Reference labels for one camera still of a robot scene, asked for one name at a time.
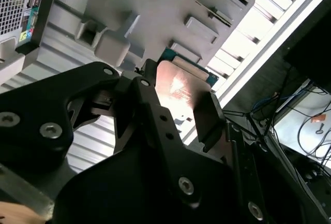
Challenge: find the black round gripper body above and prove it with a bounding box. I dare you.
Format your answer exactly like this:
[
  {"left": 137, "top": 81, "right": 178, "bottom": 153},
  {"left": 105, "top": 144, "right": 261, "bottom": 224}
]
[{"left": 53, "top": 143, "right": 245, "bottom": 224}]

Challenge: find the square CPU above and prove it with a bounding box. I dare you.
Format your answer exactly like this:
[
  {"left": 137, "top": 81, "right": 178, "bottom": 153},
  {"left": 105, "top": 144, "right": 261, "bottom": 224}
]
[{"left": 154, "top": 48, "right": 219, "bottom": 113}]

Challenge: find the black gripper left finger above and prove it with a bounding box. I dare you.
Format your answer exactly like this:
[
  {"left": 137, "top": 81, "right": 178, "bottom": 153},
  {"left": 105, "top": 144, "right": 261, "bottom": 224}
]
[{"left": 0, "top": 58, "right": 204, "bottom": 209}]

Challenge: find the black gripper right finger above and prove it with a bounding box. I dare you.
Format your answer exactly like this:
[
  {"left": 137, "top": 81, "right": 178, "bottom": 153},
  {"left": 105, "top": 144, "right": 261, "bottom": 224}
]
[{"left": 195, "top": 92, "right": 329, "bottom": 224}]

